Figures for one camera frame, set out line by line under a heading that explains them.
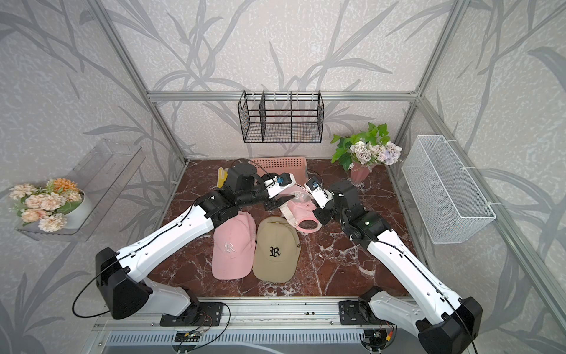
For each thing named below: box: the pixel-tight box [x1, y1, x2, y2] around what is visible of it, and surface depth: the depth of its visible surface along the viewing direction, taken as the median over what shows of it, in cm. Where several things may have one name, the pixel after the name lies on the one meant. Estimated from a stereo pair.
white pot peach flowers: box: [8, 177, 87, 233], surface depth 52 cm
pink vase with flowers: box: [331, 122, 403, 183], surface depth 88 cm
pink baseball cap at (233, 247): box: [211, 210, 257, 281], surface depth 84 cm
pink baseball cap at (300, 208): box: [276, 184, 323, 234], surface depth 85 cm
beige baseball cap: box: [252, 216, 301, 284], surface depth 86 cm
